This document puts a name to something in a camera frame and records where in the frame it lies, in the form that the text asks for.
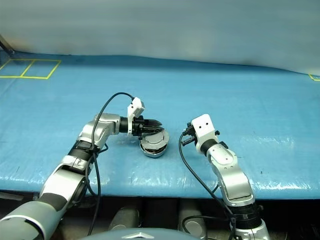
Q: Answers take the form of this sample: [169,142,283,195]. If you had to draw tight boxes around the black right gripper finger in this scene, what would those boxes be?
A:
[180,137,197,149]

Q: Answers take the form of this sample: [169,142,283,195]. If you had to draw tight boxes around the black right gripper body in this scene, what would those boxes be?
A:
[183,121,198,141]

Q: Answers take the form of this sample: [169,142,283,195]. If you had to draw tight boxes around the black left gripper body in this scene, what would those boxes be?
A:
[131,115,151,141]

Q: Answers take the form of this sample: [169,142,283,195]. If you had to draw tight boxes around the round silver metal object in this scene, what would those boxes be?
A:
[139,129,170,152]

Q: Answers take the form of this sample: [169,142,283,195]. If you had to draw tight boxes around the silver motor cover circuit board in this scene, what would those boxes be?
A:
[139,144,168,159]

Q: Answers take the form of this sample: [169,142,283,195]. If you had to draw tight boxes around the blue plastic table cover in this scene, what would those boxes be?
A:
[0,51,320,201]

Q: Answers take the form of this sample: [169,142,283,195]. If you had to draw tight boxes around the dark grey rounded shape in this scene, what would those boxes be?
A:
[108,205,141,232]
[178,199,209,239]

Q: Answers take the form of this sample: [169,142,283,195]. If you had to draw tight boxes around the blue-grey robot chest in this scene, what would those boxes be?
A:
[84,227,191,240]

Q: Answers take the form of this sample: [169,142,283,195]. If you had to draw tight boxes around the grey metal pole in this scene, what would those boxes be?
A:
[0,33,16,55]

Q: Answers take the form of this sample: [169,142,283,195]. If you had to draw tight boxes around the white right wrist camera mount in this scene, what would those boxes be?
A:
[190,113,218,154]

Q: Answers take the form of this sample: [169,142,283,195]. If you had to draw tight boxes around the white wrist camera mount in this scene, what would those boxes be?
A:
[125,96,148,137]
[190,113,218,154]

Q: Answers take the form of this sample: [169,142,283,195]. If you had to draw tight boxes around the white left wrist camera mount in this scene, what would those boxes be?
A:
[125,96,148,137]

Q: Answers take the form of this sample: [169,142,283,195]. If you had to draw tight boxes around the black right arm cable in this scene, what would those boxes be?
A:
[178,130,237,240]

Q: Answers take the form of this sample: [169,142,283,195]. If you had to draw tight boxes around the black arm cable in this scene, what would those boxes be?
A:
[178,130,237,240]
[86,92,135,237]

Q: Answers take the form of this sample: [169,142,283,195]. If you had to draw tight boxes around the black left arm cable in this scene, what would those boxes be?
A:
[86,92,135,237]

